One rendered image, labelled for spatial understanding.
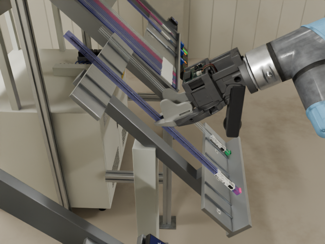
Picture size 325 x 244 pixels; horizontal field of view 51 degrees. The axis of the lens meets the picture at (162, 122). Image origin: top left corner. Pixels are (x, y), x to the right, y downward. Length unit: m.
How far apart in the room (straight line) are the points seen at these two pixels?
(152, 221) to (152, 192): 0.12
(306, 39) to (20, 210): 0.55
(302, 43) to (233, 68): 0.12
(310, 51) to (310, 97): 0.08
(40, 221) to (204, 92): 0.37
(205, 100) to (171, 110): 0.07
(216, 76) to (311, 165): 1.69
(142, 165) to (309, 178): 1.42
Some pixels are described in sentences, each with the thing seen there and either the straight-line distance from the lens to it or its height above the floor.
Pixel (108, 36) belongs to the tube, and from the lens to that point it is 0.87.
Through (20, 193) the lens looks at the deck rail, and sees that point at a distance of 0.61.
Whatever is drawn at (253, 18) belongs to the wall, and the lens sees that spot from 3.50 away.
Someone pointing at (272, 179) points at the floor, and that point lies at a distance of 2.08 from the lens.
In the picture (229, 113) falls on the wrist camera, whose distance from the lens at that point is 0.66.
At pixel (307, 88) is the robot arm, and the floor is 1.10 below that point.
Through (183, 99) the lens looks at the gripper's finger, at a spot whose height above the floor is 1.01.
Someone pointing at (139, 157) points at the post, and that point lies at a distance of 0.87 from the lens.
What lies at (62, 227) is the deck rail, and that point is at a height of 0.87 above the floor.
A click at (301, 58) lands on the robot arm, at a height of 1.14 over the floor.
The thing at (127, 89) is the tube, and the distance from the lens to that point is 0.66.
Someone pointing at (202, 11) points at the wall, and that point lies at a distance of 3.36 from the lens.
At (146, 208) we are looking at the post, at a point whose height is 0.61.
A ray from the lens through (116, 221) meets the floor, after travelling 1.78.
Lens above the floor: 1.35
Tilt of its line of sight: 33 degrees down
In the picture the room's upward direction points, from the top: straight up
